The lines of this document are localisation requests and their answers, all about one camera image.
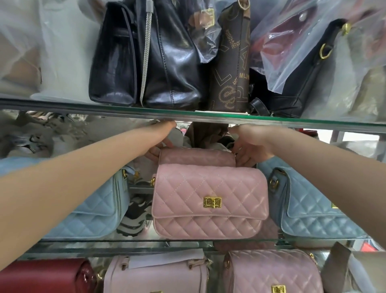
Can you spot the person's right hand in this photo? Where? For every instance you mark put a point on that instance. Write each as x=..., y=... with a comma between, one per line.
x=256, y=142

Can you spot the white plastic wrapped bag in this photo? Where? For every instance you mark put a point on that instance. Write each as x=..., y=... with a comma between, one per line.
x=33, y=48

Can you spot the black glossy leather handbag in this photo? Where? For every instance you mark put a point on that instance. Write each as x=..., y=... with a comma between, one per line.
x=169, y=57

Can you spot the person's left hand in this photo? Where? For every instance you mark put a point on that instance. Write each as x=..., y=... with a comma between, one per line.
x=161, y=132

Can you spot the person's left forearm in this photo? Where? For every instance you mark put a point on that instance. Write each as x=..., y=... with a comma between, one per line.
x=75, y=184

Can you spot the light blue quilted handbag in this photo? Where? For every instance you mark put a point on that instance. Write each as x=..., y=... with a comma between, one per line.
x=90, y=208
x=313, y=208

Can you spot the brown printed handbag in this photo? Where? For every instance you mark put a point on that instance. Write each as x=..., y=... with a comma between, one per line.
x=232, y=63

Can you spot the red leather handbag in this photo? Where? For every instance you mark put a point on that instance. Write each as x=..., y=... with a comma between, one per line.
x=45, y=276

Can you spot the clear plastic bag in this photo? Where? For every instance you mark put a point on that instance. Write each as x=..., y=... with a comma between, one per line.
x=289, y=39
x=202, y=27

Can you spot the pink quilted handbag gold clasp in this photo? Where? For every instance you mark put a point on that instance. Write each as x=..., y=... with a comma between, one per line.
x=208, y=199
x=271, y=271

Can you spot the person's right fingers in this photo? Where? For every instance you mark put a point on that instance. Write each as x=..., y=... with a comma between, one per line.
x=245, y=157

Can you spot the glass shelf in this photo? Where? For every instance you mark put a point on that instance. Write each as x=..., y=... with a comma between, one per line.
x=181, y=243
x=193, y=113

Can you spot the person's left thumb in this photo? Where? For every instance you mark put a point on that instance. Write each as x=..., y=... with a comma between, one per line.
x=167, y=142

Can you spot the pink smooth leather handbag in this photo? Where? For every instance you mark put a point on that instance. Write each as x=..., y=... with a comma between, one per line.
x=156, y=276

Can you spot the grey paper wrapping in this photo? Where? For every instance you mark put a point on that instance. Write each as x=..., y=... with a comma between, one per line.
x=346, y=268

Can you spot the black textured leather handbag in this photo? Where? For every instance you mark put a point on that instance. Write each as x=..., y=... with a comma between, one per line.
x=113, y=60

